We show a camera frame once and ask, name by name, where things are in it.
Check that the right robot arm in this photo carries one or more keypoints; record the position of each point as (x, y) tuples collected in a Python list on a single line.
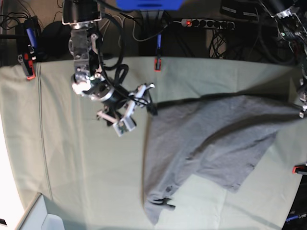
[(92, 78)]

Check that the blue box at top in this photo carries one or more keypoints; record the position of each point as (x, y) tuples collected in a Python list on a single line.
[(149, 4)]

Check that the red clamp at top centre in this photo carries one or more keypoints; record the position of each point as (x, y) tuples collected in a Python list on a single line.
[(158, 61)]

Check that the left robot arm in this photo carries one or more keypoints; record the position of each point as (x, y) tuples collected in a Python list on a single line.
[(291, 18)]

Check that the red clamp at right edge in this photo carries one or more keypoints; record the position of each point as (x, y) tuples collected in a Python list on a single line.
[(300, 169)]

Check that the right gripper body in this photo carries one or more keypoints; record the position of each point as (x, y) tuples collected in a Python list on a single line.
[(114, 98)]

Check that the white bin at bottom left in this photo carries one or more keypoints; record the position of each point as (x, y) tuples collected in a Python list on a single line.
[(36, 217)]

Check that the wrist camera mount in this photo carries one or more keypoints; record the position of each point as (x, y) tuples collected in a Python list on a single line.
[(302, 93), (121, 120)]

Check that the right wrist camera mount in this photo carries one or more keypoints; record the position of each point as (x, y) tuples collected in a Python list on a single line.
[(121, 120)]

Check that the red clamp at left corner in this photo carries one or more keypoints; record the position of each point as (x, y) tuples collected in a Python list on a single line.
[(27, 46)]

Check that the light green table cloth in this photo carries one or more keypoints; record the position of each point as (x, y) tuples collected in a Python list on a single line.
[(93, 179)]

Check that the black power strip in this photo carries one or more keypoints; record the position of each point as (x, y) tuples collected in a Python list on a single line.
[(208, 24)]

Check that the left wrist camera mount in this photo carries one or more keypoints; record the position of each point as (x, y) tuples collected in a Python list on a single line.
[(302, 93)]

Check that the grey t-shirt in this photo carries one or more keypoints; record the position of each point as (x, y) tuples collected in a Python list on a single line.
[(221, 139)]

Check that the black round bag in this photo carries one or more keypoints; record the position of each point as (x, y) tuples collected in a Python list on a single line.
[(54, 41)]

